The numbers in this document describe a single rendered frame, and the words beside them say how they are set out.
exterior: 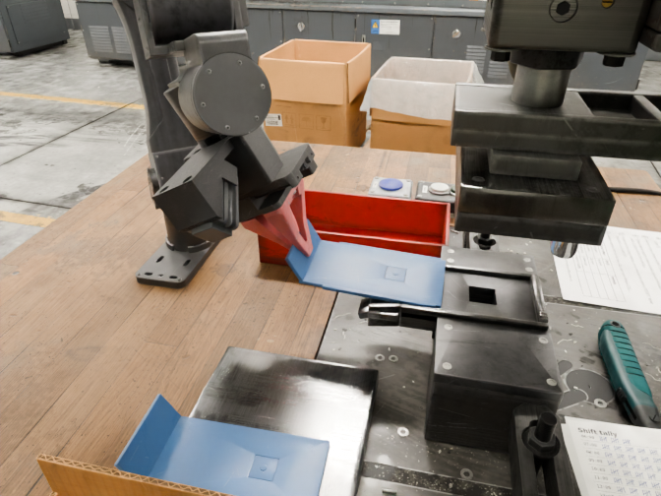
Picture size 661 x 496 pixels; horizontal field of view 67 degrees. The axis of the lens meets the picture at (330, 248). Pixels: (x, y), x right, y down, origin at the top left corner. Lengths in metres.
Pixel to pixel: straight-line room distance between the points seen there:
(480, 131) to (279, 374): 0.29
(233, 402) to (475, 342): 0.23
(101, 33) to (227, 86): 5.93
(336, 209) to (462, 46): 4.24
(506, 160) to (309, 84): 2.39
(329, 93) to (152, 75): 2.10
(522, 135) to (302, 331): 0.33
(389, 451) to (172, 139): 0.43
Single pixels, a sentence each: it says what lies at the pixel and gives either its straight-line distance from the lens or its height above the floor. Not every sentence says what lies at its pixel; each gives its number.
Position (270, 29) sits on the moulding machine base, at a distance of 5.31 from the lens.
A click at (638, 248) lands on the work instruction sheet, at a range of 0.85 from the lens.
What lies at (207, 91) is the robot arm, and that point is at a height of 1.20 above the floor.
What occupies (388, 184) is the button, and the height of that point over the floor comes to 0.94.
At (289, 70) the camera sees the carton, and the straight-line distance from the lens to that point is 2.76.
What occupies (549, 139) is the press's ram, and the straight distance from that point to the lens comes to 0.39.
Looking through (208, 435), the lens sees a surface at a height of 0.92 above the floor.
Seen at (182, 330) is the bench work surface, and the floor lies 0.90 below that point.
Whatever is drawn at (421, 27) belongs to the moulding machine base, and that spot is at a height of 0.55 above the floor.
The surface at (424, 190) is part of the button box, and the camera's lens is 0.84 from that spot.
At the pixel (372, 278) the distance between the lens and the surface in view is 0.51.
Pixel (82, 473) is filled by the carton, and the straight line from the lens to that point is 0.43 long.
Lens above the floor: 1.29
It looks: 32 degrees down
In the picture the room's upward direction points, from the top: straight up
